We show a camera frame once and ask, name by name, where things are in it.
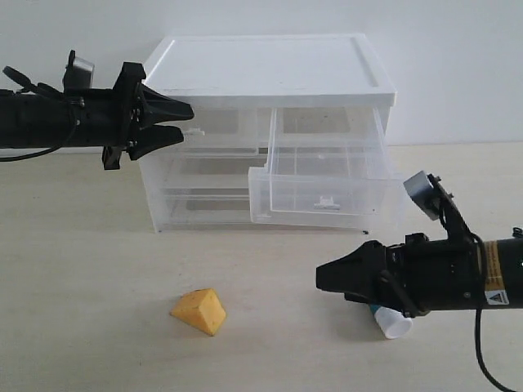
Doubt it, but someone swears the yellow cheese wedge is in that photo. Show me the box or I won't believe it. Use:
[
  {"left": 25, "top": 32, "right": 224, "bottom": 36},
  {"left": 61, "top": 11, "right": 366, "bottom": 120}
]
[{"left": 169, "top": 288, "right": 227, "bottom": 336}]

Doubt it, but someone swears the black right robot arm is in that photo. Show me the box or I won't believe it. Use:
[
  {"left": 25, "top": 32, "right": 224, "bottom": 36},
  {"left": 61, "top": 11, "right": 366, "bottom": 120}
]
[{"left": 315, "top": 233, "right": 522, "bottom": 318}]

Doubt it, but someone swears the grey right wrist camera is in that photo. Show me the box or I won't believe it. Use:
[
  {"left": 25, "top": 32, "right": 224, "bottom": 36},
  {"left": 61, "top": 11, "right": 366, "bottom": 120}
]
[{"left": 404, "top": 171, "right": 440, "bottom": 221}]

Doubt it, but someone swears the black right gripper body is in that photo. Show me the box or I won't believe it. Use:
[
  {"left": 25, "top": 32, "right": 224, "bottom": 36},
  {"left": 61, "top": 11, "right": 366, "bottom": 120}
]
[{"left": 379, "top": 233, "right": 486, "bottom": 318}]

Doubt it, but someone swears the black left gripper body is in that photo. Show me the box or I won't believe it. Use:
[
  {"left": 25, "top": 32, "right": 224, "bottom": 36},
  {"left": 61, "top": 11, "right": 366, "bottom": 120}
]
[{"left": 67, "top": 62, "right": 145, "bottom": 170}]

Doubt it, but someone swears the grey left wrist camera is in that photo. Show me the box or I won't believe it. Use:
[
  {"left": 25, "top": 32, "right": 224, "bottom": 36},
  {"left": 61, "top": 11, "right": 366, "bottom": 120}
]
[{"left": 62, "top": 50, "right": 95, "bottom": 90}]

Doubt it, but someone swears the white plastic drawer cabinet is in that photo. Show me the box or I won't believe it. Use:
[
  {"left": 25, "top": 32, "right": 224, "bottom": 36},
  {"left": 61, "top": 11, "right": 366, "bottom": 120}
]
[{"left": 138, "top": 33, "right": 398, "bottom": 234}]

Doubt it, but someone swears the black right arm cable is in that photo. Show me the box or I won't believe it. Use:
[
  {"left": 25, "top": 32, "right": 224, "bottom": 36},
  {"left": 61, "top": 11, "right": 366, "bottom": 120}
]
[{"left": 473, "top": 308, "right": 523, "bottom": 392}]

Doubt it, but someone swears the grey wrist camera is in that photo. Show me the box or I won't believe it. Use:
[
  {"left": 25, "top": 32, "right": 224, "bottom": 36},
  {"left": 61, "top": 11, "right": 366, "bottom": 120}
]
[
  {"left": 404, "top": 171, "right": 440, "bottom": 221},
  {"left": 62, "top": 50, "right": 95, "bottom": 90}
]

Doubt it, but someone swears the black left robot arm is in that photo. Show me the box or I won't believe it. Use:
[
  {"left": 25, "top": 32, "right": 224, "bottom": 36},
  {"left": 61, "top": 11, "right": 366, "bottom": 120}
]
[{"left": 1, "top": 62, "right": 194, "bottom": 170}]

